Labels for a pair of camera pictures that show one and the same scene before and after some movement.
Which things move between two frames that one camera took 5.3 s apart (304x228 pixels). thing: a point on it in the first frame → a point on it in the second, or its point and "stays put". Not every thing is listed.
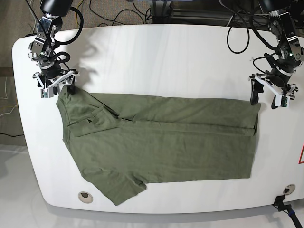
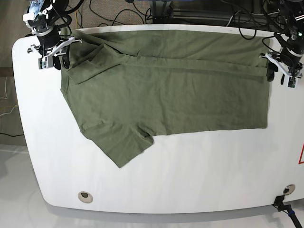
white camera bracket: x=47 y=92 → x=47 y=61
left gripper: x=278 y=77 → x=295 y=58
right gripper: x=53 y=72 → x=49 y=38
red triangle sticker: x=299 y=162 stays put
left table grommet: x=85 y=197 stays put
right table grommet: x=289 y=189 stays put
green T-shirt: x=123 y=142 → x=125 y=86
